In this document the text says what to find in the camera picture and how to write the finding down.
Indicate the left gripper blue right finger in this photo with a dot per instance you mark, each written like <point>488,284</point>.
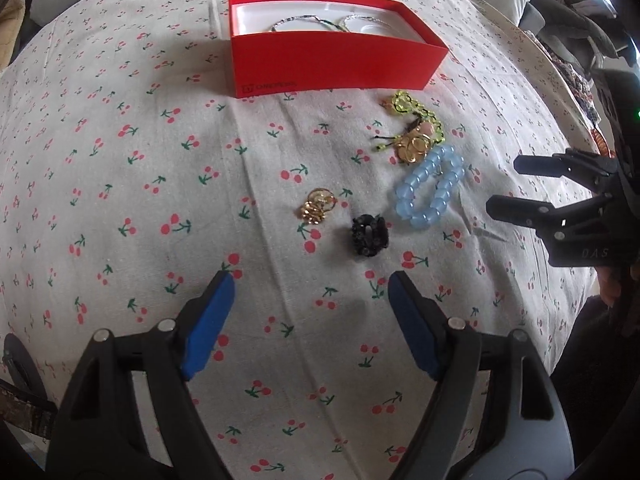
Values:
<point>523,432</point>

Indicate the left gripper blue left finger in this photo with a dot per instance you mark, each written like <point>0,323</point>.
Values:
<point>98,434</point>

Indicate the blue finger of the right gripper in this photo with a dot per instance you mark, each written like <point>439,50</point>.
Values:
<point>525,209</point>
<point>594,172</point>

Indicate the gold hoop earrings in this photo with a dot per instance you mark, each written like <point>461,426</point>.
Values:
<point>319,202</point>

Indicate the red jewelry box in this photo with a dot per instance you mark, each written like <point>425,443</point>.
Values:
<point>298,45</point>

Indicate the right hand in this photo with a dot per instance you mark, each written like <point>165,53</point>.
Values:
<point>611,287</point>

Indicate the grey office chair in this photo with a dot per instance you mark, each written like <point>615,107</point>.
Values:
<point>580,40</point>

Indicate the cherry print bed sheet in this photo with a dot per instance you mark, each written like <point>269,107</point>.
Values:
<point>130,175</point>

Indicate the beige quilted blanket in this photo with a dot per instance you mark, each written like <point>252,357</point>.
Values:
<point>10,15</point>

